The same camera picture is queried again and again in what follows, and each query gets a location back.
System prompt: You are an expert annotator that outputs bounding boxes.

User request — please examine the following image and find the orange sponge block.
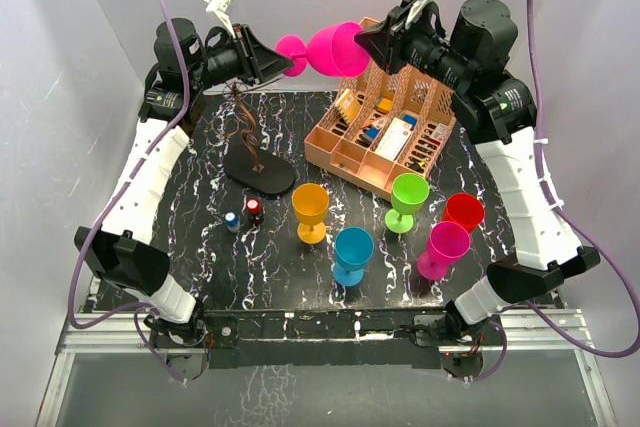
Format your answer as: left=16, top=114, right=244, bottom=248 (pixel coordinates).
left=375, top=98, right=393, bottom=115

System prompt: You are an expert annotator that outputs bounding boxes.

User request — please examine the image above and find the magenta wine glass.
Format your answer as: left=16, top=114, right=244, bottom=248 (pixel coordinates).
left=275, top=22, right=370, bottom=77
left=417, top=221, right=471, bottom=281

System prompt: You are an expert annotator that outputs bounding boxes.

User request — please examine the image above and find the metal wine glass rack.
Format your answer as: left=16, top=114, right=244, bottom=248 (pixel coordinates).
left=222, top=80, right=296, bottom=197

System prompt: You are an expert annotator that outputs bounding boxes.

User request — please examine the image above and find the blue capped small bottle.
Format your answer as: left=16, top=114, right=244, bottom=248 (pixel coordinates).
left=224, top=211, right=241, bottom=232

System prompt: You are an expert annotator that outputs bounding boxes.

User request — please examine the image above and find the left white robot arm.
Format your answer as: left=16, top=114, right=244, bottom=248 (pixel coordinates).
left=74, top=18, right=293, bottom=346

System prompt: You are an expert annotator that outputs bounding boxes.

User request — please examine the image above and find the red wine glass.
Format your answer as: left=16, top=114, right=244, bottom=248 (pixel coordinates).
left=441, top=193, right=485, bottom=234

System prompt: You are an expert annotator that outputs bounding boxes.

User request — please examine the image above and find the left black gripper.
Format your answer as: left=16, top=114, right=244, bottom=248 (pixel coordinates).
left=190, top=25, right=295, bottom=92

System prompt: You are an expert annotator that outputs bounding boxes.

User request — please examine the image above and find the blue eraser block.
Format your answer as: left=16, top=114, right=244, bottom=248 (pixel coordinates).
left=360, top=127, right=379, bottom=145

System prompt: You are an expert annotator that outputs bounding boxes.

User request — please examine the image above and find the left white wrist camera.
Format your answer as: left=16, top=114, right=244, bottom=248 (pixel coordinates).
left=202, top=0, right=236, bottom=37

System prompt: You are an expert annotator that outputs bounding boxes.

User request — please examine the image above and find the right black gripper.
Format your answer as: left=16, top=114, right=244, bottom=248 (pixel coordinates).
left=355, top=0, right=474, bottom=93

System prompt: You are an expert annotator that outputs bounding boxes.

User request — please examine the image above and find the aluminium frame rail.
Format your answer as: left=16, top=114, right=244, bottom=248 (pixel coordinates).
left=36, top=306, right=617, bottom=426

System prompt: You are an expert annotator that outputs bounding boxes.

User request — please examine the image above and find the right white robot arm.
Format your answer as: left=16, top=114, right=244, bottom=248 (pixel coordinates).
left=355, top=0, right=600, bottom=344

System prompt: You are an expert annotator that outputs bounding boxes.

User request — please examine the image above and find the red capped small bottle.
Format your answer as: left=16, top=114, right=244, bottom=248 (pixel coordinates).
left=245, top=197, right=264, bottom=225

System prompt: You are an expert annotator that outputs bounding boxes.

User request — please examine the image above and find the blue wine glass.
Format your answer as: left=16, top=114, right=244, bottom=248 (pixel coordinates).
left=332, top=227, right=374, bottom=287

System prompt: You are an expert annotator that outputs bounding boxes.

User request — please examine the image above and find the pink desk file organizer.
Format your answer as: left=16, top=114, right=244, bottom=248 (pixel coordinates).
left=303, top=16, right=457, bottom=201

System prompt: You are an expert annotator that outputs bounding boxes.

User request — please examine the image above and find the yellow spiral notebook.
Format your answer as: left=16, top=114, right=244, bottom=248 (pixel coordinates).
left=335, top=89, right=362, bottom=125

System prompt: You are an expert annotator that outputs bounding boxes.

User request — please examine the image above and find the orange wine glass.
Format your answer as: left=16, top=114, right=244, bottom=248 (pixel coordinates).
left=292, top=183, right=329, bottom=245

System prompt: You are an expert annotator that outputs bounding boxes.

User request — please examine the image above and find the white card box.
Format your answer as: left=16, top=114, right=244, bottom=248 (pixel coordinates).
left=375, top=118, right=414, bottom=161

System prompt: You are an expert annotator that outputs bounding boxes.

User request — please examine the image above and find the green wine glass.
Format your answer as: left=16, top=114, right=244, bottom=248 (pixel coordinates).
left=385, top=173, right=430, bottom=234

